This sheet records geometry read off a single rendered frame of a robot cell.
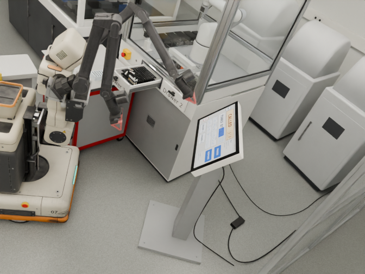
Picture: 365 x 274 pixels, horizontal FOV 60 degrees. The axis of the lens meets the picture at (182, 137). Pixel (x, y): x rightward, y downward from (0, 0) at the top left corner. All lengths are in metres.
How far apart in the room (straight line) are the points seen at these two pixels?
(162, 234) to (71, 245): 0.68
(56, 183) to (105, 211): 0.48
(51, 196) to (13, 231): 0.38
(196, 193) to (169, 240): 0.57
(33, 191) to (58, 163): 0.30
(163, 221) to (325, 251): 1.53
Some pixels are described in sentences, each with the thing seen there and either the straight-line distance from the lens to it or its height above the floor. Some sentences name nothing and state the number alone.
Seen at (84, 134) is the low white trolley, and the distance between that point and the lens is 2.89.
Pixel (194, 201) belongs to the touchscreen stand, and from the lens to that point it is 2.28.
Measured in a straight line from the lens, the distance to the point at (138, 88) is 2.52.
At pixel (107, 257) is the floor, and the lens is 2.52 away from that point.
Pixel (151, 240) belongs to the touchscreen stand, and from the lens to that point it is 2.60.
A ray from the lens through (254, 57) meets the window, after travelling 2.66.
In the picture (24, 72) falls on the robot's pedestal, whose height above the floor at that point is 0.76.
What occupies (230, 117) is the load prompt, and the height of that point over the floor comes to 1.16.
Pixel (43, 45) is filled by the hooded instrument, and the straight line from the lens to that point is 4.12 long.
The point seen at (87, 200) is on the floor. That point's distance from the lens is 2.77.
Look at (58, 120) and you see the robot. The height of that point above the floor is 0.87.
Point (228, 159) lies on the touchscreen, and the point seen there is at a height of 1.14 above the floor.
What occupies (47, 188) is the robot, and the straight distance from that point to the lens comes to 2.48.
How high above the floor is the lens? 2.22
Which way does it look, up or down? 39 degrees down
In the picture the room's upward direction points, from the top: 21 degrees clockwise
